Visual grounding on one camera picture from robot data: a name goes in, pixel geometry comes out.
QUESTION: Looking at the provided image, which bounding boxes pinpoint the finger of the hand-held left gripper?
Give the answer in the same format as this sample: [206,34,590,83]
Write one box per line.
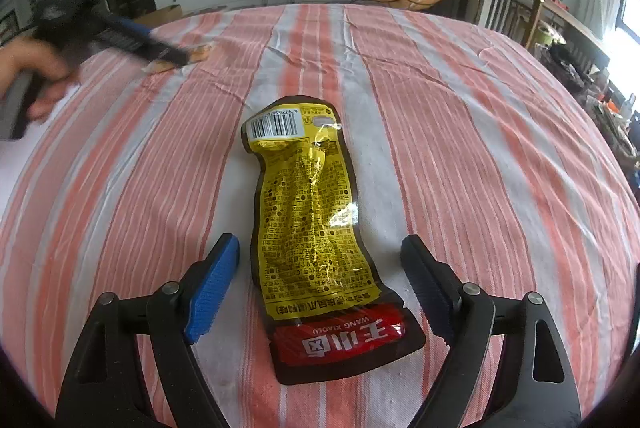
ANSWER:
[100,15,193,68]

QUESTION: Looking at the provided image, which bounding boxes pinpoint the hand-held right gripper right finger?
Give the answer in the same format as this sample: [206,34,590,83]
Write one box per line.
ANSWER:
[400,234,583,428]

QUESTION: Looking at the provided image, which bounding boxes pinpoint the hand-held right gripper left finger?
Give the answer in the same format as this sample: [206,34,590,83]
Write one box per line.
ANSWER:
[54,233,242,428]

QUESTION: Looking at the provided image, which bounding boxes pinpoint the small orange snack packet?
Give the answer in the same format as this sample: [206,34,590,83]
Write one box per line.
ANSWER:
[145,42,213,73]

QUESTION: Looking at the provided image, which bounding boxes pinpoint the yellow snack packet red label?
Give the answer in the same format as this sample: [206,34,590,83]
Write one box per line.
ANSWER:
[240,95,427,386]

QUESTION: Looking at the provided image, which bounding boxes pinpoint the person's left hand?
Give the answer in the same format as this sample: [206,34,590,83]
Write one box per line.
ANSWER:
[0,40,83,123]

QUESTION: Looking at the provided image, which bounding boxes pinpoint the striped tablecloth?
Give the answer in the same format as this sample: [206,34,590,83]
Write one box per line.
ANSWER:
[0,2,640,428]

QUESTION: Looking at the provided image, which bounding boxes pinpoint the wooden dining chair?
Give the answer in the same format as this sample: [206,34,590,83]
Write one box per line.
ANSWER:
[476,0,545,48]

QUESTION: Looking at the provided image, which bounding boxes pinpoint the cluttered dining table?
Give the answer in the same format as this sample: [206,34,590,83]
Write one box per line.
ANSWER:
[500,0,640,149]

